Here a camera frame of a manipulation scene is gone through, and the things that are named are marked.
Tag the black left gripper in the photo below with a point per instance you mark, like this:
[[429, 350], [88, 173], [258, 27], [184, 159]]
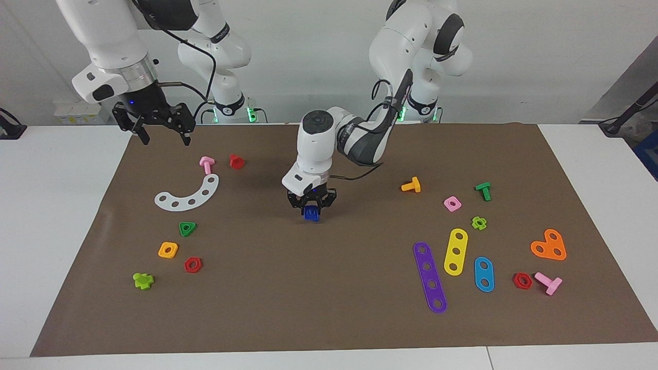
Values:
[[312, 195]]

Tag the red hexagonal nut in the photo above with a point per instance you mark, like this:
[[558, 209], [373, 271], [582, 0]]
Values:
[[516, 280], [187, 265]]

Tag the purple four-hole strip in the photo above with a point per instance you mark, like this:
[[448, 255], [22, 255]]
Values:
[[431, 276]]

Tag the brown table mat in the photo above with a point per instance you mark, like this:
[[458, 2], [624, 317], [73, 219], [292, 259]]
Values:
[[329, 288]]

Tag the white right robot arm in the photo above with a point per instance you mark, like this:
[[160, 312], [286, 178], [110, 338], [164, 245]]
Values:
[[108, 31]]

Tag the red hexagonal-head screw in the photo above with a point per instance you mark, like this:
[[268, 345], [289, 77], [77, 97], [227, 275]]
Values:
[[237, 163]]

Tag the green square-head screw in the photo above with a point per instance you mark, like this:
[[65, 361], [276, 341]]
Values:
[[483, 187]]

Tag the orange square nut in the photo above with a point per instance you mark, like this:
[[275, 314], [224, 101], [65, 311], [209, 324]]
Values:
[[162, 250]]

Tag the orange three-hole corner plate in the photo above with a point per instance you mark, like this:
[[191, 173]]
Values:
[[548, 244]]

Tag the blue square nut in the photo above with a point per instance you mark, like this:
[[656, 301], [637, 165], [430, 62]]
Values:
[[311, 210]]

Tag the green cross-shaped nut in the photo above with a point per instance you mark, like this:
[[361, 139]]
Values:
[[475, 223]]

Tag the pink square-head screw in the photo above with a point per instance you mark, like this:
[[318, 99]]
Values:
[[207, 165], [552, 285]]

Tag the pink square nut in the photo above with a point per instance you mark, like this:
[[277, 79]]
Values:
[[446, 201]]

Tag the blue two-hole strip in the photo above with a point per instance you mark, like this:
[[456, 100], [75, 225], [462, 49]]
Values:
[[483, 274]]

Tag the orange square-head screw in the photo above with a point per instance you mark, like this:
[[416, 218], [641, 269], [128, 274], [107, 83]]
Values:
[[414, 185]]

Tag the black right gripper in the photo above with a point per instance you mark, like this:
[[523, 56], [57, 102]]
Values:
[[144, 105]]

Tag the blue crate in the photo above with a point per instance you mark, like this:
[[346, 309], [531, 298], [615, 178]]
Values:
[[649, 154]]

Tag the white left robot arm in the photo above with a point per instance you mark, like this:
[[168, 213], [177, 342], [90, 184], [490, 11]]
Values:
[[316, 149]]

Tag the yellow three-hole strip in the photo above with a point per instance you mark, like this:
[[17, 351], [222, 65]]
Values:
[[456, 244]]

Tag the lime green cross nut left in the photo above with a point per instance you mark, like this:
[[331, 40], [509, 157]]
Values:
[[142, 281]]

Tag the white curved five-hole strip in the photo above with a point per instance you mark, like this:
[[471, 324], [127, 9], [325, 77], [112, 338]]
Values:
[[198, 198]]

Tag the white power strip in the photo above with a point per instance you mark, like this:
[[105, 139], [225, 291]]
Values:
[[77, 115]]

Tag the green triangular nut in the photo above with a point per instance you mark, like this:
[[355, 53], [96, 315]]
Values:
[[182, 225]]

